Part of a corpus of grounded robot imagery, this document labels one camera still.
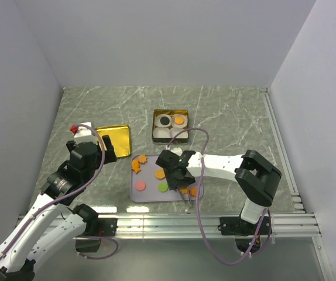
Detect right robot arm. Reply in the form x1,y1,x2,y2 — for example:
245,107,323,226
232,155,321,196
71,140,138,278
156,150,282,234

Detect white paper cup bottom-left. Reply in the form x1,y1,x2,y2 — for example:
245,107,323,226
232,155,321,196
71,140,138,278
152,127,171,140

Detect gold cookie tin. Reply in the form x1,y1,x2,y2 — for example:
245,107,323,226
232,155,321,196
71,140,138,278
151,109,189,144

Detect gold tin lid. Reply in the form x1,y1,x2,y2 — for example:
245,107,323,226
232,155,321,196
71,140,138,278
96,124,131,158

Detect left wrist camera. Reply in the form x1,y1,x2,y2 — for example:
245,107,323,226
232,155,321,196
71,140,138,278
70,122,97,144

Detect orange flower cookie top-left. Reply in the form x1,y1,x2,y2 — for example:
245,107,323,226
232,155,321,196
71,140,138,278
138,155,148,163

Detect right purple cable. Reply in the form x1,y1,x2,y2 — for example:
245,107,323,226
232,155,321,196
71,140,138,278
166,128,274,266

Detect green round cookie lower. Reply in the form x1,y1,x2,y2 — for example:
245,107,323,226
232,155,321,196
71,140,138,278
157,182,169,193

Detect orange flower cookie corner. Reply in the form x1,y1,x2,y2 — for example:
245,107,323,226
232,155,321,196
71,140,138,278
188,187,198,198

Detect white paper cup top-right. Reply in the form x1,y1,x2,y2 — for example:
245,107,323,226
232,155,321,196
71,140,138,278
172,114,188,129

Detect orange fish cookie left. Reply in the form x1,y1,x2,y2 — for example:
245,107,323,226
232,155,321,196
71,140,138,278
131,159,141,174

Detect purple cable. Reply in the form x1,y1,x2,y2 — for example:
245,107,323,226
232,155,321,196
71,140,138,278
166,128,274,266
0,124,119,279

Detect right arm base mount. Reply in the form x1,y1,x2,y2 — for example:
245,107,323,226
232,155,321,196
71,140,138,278
218,216,272,255

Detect orange waffle round cookie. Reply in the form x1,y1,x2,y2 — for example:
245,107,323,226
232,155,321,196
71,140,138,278
174,115,185,125

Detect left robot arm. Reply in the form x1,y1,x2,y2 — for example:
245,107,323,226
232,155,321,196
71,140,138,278
0,136,116,280

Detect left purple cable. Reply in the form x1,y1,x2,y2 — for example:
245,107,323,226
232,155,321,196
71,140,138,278
0,124,119,279

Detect white paper cup top-left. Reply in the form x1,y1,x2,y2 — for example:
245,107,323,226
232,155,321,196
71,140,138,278
153,114,172,128

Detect black round cookie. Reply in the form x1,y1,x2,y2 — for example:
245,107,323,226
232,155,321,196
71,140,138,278
159,115,171,126

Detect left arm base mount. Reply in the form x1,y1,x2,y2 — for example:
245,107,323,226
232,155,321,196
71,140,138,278
75,218,119,260

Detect metal tongs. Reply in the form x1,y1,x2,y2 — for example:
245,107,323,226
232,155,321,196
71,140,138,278
175,186,194,208

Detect orange waffle cookie centre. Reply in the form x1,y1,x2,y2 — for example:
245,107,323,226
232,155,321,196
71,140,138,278
155,169,166,180

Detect pink round cookie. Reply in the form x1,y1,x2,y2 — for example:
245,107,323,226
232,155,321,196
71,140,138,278
135,180,146,191

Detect lavender tray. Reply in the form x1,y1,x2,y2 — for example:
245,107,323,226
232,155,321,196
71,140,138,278
130,154,198,203

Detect orange flower cookie lower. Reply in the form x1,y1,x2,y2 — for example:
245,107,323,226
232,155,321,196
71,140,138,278
179,187,190,196

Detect white paper cup bottom-right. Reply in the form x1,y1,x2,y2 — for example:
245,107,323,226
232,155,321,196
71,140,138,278
170,127,188,142

